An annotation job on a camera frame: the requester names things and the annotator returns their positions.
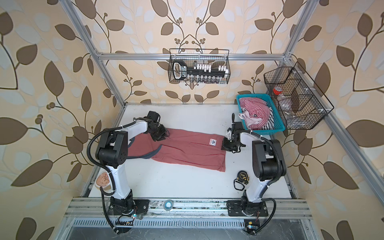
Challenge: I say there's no round blue button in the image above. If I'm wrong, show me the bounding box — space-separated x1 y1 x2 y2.
164 200 174 212

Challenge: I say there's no red white striped garment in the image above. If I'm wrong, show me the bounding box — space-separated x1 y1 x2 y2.
239 97 275 131

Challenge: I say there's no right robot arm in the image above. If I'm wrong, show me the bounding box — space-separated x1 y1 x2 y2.
222 114 287 236

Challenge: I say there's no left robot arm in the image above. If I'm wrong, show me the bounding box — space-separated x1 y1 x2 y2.
87 111 168 235

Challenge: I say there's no black socket set tool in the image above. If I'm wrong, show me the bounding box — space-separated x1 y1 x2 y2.
168 60 231 81

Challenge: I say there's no right wire basket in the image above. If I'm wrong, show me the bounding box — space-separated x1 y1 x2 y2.
264 63 334 130

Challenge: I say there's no red tank top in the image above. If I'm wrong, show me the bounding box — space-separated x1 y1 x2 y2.
128 129 226 172

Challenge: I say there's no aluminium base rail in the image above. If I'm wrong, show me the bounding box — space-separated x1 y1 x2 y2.
64 198 313 220

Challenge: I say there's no red capped plastic bottle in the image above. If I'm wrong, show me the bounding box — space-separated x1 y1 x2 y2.
273 86 293 111

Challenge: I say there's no back wire basket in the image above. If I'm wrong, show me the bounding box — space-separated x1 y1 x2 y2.
168 48 231 85

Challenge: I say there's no black tape measure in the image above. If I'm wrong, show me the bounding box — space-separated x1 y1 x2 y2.
233 171 250 191

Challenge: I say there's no wire basket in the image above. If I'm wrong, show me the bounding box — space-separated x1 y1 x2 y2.
264 63 334 130
168 48 231 85

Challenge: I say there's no round tan pad dish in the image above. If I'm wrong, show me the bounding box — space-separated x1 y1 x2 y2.
95 172 112 190

